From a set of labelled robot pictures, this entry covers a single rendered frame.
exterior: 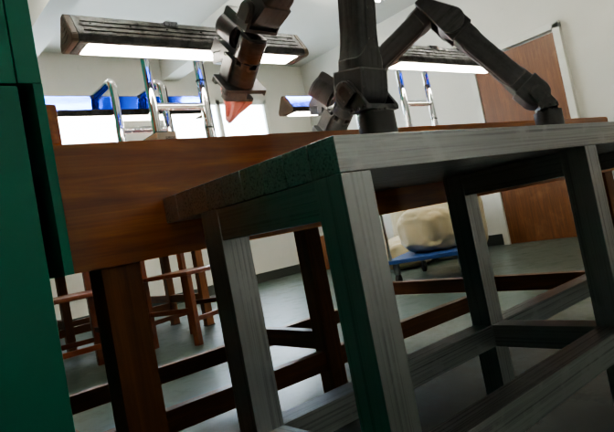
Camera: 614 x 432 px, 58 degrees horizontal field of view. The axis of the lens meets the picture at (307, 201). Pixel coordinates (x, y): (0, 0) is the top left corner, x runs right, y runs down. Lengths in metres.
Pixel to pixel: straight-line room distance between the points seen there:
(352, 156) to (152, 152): 0.41
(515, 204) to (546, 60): 1.50
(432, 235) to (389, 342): 3.83
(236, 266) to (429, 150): 0.30
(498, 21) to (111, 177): 5.92
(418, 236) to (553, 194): 2.10
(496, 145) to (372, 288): 0.32
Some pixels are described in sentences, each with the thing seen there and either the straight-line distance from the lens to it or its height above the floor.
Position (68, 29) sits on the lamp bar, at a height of 1.07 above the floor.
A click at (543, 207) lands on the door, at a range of 6.24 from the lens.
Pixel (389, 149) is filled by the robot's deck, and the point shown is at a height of 0.65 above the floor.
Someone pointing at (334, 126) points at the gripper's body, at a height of 0.83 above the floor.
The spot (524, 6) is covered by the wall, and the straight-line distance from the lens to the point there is 6.43.
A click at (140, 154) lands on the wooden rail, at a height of 0.74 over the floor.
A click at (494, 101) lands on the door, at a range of 6.44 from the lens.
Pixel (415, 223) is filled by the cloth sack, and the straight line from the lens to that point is 4.46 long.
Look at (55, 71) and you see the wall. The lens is 6.82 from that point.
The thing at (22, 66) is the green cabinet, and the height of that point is 0.86.
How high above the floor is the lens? 0.58
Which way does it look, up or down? 3 degrees up
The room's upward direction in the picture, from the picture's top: 11 degrees counter-clockwise
